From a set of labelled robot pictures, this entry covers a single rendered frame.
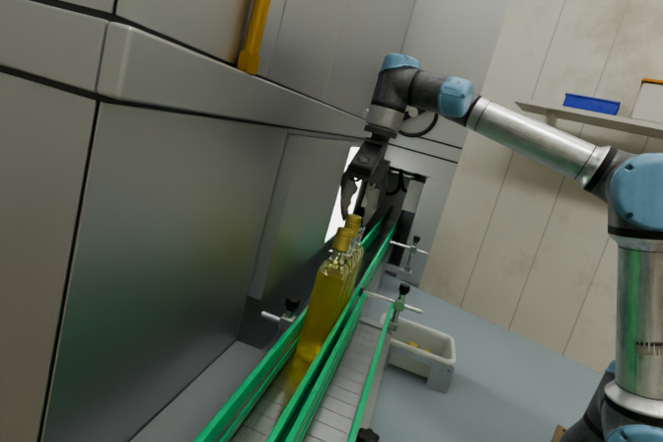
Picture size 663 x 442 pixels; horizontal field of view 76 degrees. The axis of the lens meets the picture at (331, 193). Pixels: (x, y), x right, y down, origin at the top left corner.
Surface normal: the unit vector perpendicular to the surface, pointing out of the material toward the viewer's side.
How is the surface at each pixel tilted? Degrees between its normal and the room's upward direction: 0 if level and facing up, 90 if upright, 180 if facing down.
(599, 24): 90
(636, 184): 84
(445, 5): 90
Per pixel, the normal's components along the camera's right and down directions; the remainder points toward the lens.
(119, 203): 0.93, 0.29
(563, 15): -0.54, 0.00
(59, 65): -0.24, 0.10
